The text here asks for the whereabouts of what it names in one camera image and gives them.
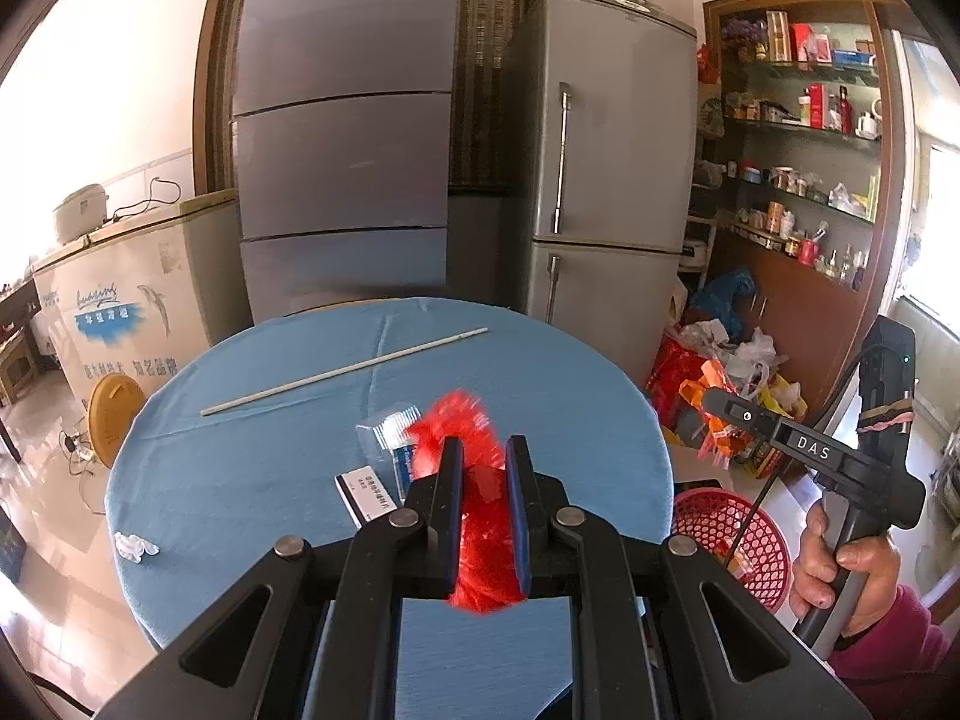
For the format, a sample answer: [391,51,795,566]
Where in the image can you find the red plastic bag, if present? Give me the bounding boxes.
[405,388,526,614]

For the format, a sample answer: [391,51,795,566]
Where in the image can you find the white tissue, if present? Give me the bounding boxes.
[112,531,160,563]

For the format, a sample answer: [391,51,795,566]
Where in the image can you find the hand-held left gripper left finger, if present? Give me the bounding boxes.
[97,435,466,720]

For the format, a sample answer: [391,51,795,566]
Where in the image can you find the blue tablecloth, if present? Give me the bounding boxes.
[105,297,680,720]

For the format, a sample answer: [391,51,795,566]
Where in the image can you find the dark wooden table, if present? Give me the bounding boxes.
[0,279,37,338]

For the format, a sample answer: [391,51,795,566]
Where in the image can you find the white rice cooker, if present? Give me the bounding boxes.
[52,184,113,245]

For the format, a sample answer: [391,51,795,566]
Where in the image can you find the white chest freezer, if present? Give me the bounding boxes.
[30,191,252,410]

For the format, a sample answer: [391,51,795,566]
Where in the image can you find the grey panelled cabinet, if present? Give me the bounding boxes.
[229,0,464,325]

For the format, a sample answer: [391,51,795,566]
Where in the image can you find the grey refrigerator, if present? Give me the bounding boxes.
[504,0,700,383]

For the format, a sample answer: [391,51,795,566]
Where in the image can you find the row of shelf goods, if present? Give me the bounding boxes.
[720,9,882,290]

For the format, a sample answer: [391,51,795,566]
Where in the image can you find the person's right forearm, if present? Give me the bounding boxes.
[825,585,960,720]

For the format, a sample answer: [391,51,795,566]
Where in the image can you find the yellow plastic bag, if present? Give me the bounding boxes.
[739,375,811,477]

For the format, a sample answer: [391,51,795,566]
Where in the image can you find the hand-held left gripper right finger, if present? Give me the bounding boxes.
[506,435,871,720]

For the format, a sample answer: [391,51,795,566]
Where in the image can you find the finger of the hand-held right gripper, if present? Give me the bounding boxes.
[702,387,835,478]

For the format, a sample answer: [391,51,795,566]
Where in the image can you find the wooden shelf cabinet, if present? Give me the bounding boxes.
[701,0,905,421]

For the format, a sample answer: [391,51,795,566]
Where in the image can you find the person's right hand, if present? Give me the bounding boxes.
[787,499,902,640]

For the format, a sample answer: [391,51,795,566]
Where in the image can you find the red plastic basket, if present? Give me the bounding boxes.
[670,486,792,612]

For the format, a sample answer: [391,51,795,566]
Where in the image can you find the yellow round lid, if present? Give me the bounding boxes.
[85,373,151,470]

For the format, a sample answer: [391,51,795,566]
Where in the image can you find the blue trash bin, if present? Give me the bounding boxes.
[0,506,31,582]

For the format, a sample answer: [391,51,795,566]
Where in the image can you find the large red sack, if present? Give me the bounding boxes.
[645,337,710,436]

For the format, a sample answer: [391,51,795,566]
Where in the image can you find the thin white stick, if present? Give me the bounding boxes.
[201,327,488,417]

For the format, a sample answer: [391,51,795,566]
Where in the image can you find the clear plastic box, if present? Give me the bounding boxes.
[355,403,422,466]

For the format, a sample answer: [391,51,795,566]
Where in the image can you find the large blue sack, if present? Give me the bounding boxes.
[688,266,758,342]

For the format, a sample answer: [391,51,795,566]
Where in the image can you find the white power strip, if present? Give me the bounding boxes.
[60,431,95,477]

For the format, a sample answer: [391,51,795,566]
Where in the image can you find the white medicine box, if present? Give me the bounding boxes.
[334,467,410,527]

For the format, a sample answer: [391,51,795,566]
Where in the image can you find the black cable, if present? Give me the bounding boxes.
[716,345,882,567]

